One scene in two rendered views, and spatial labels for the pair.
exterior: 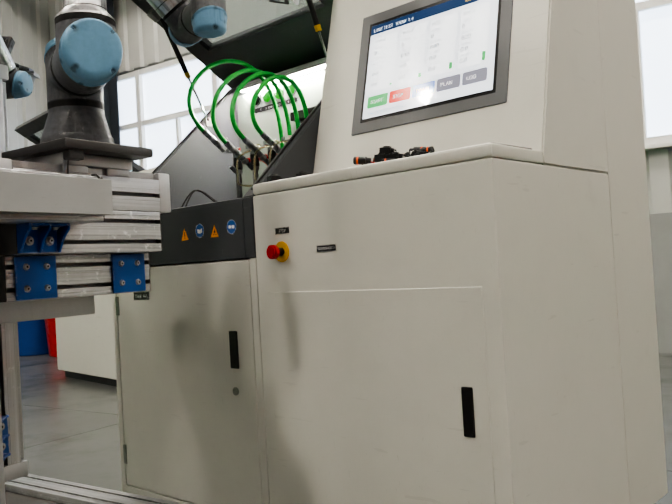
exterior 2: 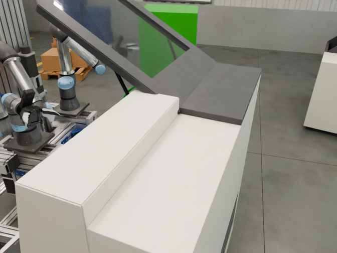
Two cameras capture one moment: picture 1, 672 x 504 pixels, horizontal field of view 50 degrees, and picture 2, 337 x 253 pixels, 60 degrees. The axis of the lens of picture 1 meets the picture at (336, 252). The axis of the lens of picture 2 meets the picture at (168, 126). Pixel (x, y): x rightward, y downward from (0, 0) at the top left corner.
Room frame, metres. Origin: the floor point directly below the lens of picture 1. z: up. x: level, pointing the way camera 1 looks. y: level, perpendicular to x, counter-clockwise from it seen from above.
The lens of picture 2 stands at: (1.85, -1.26, 2.09)
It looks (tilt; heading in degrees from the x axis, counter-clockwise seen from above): 30 degrees down; 69
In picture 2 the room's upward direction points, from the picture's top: 1 degrees clockwise
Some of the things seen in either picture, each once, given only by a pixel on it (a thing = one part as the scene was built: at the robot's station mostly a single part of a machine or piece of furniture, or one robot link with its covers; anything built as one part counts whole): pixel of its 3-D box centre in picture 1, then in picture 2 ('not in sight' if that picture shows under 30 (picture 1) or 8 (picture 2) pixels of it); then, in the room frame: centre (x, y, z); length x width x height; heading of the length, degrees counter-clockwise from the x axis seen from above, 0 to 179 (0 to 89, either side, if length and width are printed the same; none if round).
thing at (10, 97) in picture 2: not in sight; (13, 103); (1.58, 0.25, 1.43); 0.11 x 0.08 x 0.09; 120
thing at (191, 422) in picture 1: (182, 383); not in sight; (2.11, 0.47, 0.44); 0.65 x 0.02 x 0.68; 48
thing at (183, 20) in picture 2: not in sight; (169, 45); (3.72, 3.77, 0.65); 0.95 x 0.86 x 1.30; 154
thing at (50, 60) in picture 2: not in sight; (68, 50); (1.98, 4.91, 0.39); 1.20 x 0.85 x 0.79; 68
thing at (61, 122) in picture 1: (77, 127); (27, 132); (1.56, 0.54, 1.09); 0.15 x 0.15 x 0.10
